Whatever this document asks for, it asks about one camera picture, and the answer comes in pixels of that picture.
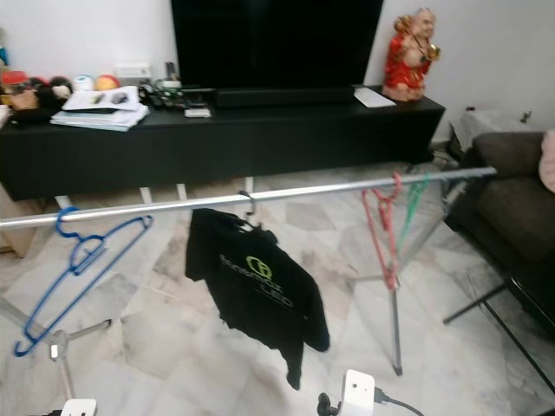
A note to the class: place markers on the blue hanger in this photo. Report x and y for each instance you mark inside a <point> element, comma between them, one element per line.
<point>87,256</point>

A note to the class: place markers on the green hanger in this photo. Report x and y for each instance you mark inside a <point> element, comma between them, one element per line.
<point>408,230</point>

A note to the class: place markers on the red hanger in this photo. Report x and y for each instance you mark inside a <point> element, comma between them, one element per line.
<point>371,217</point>

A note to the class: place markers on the black hanger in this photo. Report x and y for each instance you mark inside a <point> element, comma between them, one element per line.
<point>253,206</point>

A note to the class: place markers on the black t-shirt with logo print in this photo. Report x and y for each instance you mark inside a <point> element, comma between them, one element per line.
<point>256,290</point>

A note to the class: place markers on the silver metal clothes rack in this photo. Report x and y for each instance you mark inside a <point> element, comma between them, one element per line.
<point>182,204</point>

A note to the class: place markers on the dark brown sofa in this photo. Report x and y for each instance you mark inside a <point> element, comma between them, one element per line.
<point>512,208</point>

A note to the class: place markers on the black TV console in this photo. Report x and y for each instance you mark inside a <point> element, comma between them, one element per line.
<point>243,146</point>

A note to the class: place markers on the white paper sheet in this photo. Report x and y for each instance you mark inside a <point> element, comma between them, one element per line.
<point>373,97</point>

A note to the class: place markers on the black soundbar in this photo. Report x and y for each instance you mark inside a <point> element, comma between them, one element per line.
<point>282,96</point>

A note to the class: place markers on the grey marbled side table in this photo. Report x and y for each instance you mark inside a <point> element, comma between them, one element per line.
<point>486,128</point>

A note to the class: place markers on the small white box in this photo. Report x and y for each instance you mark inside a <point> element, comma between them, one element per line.
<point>198,111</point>

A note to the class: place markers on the pink cat face cushion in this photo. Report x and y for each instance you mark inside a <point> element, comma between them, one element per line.
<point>549,160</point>

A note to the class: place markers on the red Buddha figurine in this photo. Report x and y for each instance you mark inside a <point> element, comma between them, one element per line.
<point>408,68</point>

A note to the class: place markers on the green circuit board cluster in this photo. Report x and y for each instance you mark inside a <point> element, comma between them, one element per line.
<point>162,95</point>

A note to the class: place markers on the black television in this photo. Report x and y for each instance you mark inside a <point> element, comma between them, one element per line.
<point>277,43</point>

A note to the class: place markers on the stack of white papers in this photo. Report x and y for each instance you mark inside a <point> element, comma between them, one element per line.
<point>100,110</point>

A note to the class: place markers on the red-lidded jar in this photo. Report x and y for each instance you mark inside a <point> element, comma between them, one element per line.
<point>13,88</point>

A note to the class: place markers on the small orange ball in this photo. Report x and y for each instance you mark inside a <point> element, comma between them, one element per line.
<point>106,82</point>

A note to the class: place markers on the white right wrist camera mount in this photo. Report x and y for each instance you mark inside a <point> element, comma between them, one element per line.
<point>358,394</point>

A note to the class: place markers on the white wall socket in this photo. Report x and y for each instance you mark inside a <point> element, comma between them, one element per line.
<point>133,71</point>

